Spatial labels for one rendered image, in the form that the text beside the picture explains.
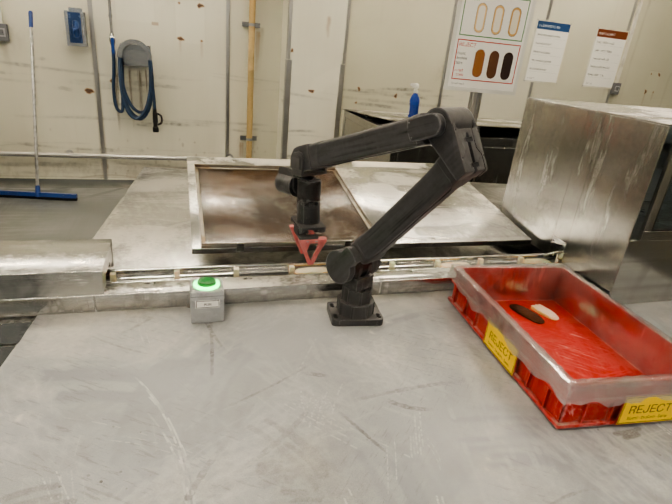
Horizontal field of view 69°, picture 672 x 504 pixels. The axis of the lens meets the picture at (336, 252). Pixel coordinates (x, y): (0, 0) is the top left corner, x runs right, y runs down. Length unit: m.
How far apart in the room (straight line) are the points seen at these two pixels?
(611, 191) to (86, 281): 1.30
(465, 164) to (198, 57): 4.11
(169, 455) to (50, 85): 4.34
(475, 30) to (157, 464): 1.88
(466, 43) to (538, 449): 1.63
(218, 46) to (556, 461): 4.39
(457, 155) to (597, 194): 0.73
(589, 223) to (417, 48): 4.00
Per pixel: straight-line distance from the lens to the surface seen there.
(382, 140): 0.96
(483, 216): 1.73
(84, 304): 1.17
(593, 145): 1.54
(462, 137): 0.87
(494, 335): 1.09
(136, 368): 0.98
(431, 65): 5.40
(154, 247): 1.48
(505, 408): 0.98
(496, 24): 2.22
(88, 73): 4.87
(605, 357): 1.24
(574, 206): 1.57
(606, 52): 6.66
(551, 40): 6.15
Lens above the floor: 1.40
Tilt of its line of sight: 23 degrees down
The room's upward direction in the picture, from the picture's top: 6 degrees clockwise
